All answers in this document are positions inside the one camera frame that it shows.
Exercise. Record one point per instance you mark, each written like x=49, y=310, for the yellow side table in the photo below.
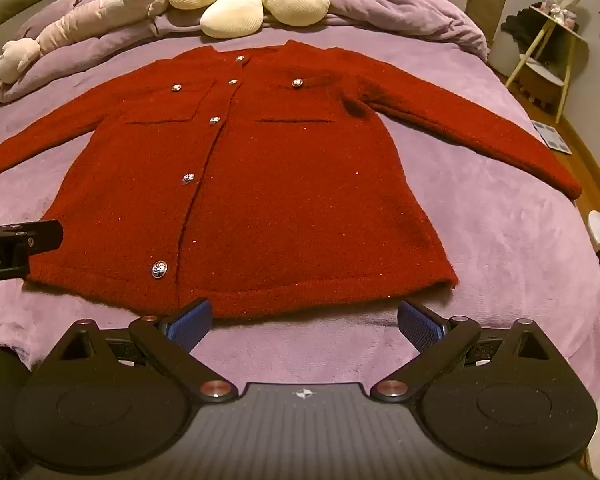
x=550, y=60

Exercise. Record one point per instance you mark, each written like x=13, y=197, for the olive green headboard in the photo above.
x=10, y=15

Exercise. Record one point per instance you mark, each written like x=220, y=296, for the black cloth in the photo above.
x=522, y=27

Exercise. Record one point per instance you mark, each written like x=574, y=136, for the purple bed sheet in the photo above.
x=505, y=240

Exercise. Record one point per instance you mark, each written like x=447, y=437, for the bathroom scale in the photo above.
x=550, y=136

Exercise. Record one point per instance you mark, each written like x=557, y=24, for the pink plush toy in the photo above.
x=75, y=22

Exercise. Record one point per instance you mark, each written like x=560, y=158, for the red knit cardigan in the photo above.
x=260, y=180

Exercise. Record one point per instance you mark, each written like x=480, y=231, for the round wooden stool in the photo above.
x=540, y=85

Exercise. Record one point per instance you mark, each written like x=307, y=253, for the purple duvet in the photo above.
x=395, y=15

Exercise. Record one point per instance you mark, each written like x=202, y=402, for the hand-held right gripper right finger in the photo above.
x=416, y=324

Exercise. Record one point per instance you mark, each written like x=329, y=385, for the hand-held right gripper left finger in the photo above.
x=191, y=321

